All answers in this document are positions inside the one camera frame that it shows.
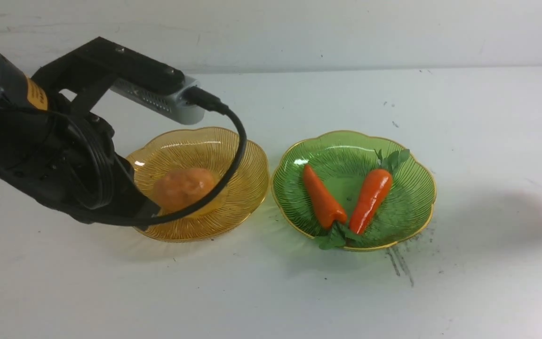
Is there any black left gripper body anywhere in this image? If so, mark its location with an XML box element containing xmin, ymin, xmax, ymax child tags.
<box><xmin>0</xmin><ymin>109</ymin><xmax>160</xmax><ymax>230</ymax></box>

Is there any toy potato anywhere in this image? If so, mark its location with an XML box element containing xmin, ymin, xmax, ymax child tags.
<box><xmin>152</xmin><ymin>168</ymin><xmax>217</xmax><ymax>213</ymax></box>

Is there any toy carrot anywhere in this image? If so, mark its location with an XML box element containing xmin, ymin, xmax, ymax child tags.
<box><xmin>349</xmin><ymin>149</ymin><xmax>410</xmax><ymax>236</ymax></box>
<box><xmin>303</xmin><ymin>164</ymin><xmax>363</xmax><ymax>250</ymax></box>

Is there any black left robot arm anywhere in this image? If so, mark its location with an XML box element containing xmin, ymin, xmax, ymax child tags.
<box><xmin>0</xmin><ymin>38</ymin><xmax>160</xmax><ymax>230</ymax></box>

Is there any amber ribbed plastic plate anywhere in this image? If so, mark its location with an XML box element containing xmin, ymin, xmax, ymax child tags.
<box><xmin>127</xmin><ymin>127</ymin><xmax>270</xmax><ymax>242</ymax></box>

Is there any green ribbed plastic plate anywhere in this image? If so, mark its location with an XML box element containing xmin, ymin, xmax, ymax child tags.
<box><xmin>271</xmin><ymin>130</ymin><xmax>437</xmax><ymax>251</ymax></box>

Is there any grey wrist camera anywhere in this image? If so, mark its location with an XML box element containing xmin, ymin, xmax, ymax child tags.
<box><xmin>110</xmin><ymin>76</ymin><xmax>205</xmax><ymax>125</ymax></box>

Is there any black camera cable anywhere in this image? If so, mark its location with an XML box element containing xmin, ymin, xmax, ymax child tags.
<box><xmin>55</xmin><ymin>86</ymin><xmax>248</xmax><ymax>227</ymax></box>

